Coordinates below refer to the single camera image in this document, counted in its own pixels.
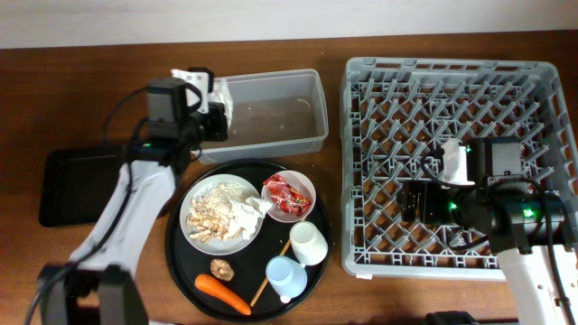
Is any orange carrot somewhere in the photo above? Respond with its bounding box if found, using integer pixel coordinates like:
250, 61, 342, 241
194, 274, 252, 316

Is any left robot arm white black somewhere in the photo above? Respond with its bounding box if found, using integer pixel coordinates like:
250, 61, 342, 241
24, 70, 233, 324

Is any wooden chopstick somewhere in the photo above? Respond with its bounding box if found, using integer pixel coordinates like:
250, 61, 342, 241
249, 237, 293, 308

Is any pink bowl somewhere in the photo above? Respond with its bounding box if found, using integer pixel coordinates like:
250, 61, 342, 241
261, 170, 316, 223

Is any grey dishwasher rack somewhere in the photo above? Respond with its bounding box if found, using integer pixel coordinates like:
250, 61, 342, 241
340, 57, 577, 281

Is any white tissue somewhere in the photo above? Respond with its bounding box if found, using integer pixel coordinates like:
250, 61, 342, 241
225, 197, 273, 240
213, 78, 234, 127

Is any white cup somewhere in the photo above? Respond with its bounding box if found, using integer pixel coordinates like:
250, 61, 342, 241
290, 221, 329, 266

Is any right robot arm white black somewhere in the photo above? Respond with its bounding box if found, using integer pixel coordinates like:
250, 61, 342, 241
396, 137, 577, 324

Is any clear plastic waste bin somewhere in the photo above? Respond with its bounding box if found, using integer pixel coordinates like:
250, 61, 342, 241
200, 69, 329, 165

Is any grey plate with food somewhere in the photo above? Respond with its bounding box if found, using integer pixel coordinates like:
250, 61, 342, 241
179, 174, 265, 255

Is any red snack wrapper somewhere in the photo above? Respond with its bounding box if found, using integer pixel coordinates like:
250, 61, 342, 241
264, 174, 312, 216

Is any round black serving tray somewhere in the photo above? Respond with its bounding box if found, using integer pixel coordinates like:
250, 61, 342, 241
164, 159, 330, 323

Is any light blue cup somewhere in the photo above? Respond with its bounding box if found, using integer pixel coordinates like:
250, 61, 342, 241
266, 255, 308, 300

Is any black rectangular tray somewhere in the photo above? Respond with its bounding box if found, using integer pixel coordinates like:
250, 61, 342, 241
38, 144, 125, 228

